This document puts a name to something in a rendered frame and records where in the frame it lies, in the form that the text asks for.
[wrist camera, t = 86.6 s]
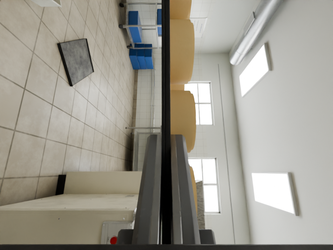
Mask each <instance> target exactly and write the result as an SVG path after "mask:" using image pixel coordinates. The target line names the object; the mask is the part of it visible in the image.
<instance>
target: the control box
mask: <svg viewBox="0 0 333 250"><path fill-rule="evenodd" d="M133 224H134V221H105V222H103V225H102V236H101V244H111V243H110V240H111V238H112V237H116V238H117V236H118V232H119V231H120V230H121V229H133Z"/></svg>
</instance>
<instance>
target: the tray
mask: <svg viewBox="0 0 333 250"><path fill-rule="evenodd" d="M170 146H171V136H170V0H162V244H171V175H170Z"/></svg>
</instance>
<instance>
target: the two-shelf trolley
mask: <svg viewBox="0 0 333 250"><path fill-rule="evenodd" d="M129 4H155V5H156V24H155V25H129V11H130V9H129ZM158 4H162V3H161V2H127V3H122V2H121V3H120V4H119V6H120V7H124V6H126V25H122V24H119V25H118V27H119V28H120V29H122V28H126V29H127V32H128V35H129V38H130V41H131V44H132V46H127V48H128V49H130V48H131V49H162V48H161V47H159V41H158V29H157V27H161V26H162V25H157V9H158V7H157V5H158ZM129 27H156V28H142V30H156V37H157V47H154V48H135V47H134V45H135V43H134V42H133V39H132V36H131V33H130V30H129Z"/></svg>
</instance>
